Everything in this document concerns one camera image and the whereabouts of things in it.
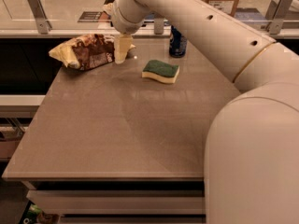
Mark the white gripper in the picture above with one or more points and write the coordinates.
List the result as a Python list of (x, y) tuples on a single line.
[(120, 20)]

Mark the brown yellow chip bag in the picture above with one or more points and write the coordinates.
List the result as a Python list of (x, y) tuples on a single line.
[(85, 52)]

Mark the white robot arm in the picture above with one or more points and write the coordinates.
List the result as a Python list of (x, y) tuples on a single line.
[(251, 158)]

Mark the green and yellow sponge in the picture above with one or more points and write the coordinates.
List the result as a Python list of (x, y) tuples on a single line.
[(163, 72)]

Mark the blue pepsi can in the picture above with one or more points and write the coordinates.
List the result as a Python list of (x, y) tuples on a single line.
[(178, 43)]

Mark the grey table drawer front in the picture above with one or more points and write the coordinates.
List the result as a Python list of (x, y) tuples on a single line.
[(118, 202)]

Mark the middle metal glass bracket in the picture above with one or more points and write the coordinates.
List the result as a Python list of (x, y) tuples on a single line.
[(158, 24)]

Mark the metal glass bracket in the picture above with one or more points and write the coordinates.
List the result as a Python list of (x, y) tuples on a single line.
[(158, 24), (42, 23), (276, 14)]

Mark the left metal glass bracket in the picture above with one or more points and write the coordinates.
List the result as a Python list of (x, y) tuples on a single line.
[(42, 23)]

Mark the right metal glass bracket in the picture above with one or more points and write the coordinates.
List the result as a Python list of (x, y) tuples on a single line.
[(276, 14)]

